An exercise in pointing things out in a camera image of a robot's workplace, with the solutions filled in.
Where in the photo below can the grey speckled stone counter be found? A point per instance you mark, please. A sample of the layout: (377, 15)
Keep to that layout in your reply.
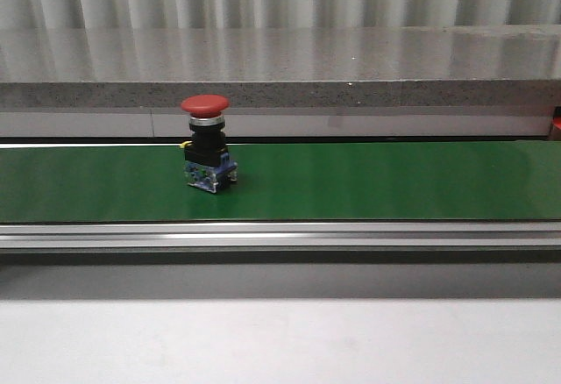
(308, 83)

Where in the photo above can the green conveyor belt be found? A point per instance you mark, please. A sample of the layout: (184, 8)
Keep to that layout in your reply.
(501, 180)

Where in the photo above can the red plastic tray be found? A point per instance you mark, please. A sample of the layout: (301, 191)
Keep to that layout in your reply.
(555, 128)

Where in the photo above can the aluminium conveyor frame rail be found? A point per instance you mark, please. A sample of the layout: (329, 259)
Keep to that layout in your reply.
(240, 242)

